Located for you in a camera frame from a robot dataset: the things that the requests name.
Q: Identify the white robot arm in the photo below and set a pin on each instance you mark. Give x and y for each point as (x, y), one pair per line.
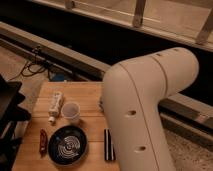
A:
(131, 92)

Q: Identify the translucent plastic cup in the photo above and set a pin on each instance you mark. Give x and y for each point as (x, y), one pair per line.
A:
(71, 112)

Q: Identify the blue box on floor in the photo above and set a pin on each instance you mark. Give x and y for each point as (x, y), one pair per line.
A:
(57, 78)

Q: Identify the white tube bottle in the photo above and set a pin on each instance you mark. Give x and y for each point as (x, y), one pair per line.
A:
(55, 106)

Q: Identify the black plate white spiral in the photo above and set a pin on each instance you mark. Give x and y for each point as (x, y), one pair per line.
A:
(67, 145)

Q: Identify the red pocket knife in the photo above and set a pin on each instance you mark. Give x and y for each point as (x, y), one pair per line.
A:
(43, 142)

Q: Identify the black chair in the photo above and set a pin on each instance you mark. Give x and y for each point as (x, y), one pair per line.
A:
(10, 114)

